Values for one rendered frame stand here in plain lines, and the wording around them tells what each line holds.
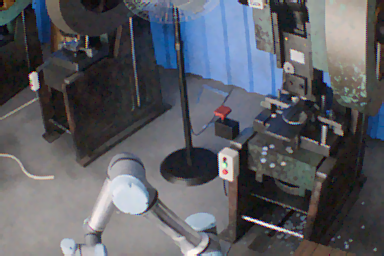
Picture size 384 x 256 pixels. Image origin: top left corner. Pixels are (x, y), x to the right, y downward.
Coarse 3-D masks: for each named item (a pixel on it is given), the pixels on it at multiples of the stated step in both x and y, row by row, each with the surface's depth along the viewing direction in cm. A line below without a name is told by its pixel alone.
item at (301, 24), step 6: (288, 0) 183; (294, 0) 181; (300, 0) 182; (288, 6) 188; (294, 6) 186; (300, 6) 184; (294, 12) 189; (300, 12) 188; (306, 12) 189; (294, 18) 192; (300, 18) 190; (306, 18) 189; (300, 24) 192
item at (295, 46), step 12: (288, 36) 196; (300, 36) 193; (288, 48) 200; (300, 48) 195; (288, 60) 204; (300, 60) 199; (288, 72) 205; (300, 72) 202; (288, 84) 206; (300, 84) 202; (312, 84) 202
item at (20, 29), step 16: (0, 0) 367; (16, 0) 379; (32, 0) 400; (0, 16) 368; (16, 16) 417; (32, 16) 431; (16, 32) 418; (32, 32) 440; (0, 48) 404; (16, 48) 427; (32, 48) 450; (0, 64) 412; (16, 64) 435; (32, 64) 458; (0, 80) 419; (16, 80) 442; (0, 96) 425
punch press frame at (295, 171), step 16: (272, 0) 190; (320, 0) 168; (256, 16) 197; (320, 16) 173; (256, 32) 202; (272, 32) 196; (320, 32) 178; (256, 48) 207; (272, 48) 201; (320, 48) 182; (320, 64) 187; (336, 112) 228; (256, 144) 220; (256, 160) 224; (272, 160) 218; (288, 160) 211; (304, 160) 206; (320, 160) 204; (256, 176) 229; (272, 176) 222; (288, 176) 215; (304, 176) 208; (304, 192) 213; (272, 224) 238
